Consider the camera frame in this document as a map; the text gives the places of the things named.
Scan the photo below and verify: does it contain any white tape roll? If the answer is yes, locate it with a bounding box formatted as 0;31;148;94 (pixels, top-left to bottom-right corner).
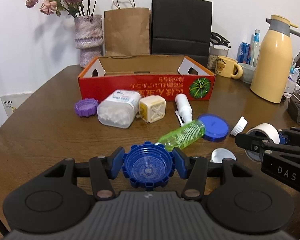
245;123;280;162

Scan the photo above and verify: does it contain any white round small lid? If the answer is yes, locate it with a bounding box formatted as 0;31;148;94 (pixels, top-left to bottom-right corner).
210;148;237;163

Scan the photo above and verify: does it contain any green clear plastic bottle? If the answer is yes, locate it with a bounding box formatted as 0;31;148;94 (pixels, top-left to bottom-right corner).
157;120;205;152

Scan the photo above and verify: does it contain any blue round lid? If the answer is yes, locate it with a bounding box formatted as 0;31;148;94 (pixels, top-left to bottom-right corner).
198;114;229;142

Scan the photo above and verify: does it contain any blue toothed bottle cap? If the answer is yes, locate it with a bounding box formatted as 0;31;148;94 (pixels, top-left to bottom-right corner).
122;141;175;191

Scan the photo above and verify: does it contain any small white spray bottle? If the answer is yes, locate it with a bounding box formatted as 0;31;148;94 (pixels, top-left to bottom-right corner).
175;94;192;126

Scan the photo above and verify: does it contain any clear cotton swab box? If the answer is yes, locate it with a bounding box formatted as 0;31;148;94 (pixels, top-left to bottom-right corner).
97;89;141;128

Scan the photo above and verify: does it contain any purple toothed bottle cap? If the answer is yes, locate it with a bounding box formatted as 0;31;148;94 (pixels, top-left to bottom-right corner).
74;99;98;117

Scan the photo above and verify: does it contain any cream cube-shaped plastic item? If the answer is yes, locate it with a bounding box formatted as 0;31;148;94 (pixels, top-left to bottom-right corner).
139;95;166;123

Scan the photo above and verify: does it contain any yellow thermos jug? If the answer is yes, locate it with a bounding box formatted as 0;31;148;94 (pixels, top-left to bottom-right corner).
250;15;300;103

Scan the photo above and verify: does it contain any grey ceramic bowl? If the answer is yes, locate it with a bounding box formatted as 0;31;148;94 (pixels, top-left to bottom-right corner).
239;62;256;84

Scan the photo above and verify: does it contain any yellow bear mug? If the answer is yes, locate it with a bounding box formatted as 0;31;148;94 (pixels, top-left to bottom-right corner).
215;55;243;79

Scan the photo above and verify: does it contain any blue soda can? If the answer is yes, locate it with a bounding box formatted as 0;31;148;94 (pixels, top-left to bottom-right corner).
237;42;250;64

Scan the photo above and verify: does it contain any red cardboard box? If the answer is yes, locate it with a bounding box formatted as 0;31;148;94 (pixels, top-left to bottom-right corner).
78;55;216;101

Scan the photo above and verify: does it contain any clear jar with black clips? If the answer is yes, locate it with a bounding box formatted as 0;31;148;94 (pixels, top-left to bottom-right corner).
207;31;231;70

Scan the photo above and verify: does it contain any pink marbled ceramic vase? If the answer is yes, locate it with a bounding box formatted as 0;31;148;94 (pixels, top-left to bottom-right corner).
74;15;104;68

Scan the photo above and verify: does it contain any black paper bag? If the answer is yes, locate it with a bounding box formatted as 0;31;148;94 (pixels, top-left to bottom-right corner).
150;0;212;67

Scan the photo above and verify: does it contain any brown paper bag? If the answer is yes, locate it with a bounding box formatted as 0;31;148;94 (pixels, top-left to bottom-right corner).
104;0;151;57

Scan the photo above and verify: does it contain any white booklet against wall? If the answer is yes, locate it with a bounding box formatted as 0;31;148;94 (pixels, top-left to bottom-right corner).
0;92;32;118

